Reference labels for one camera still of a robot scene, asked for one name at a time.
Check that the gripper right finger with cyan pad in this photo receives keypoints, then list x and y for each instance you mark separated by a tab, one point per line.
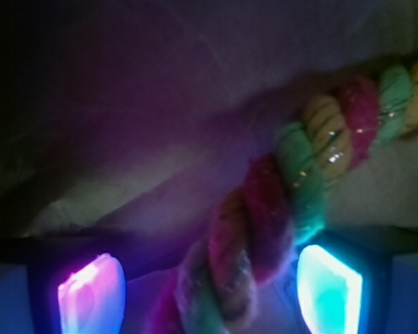
358	281

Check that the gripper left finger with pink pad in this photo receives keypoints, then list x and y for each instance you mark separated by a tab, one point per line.
87	298

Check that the brown paper bag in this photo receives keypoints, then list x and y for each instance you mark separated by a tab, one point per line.
201	142

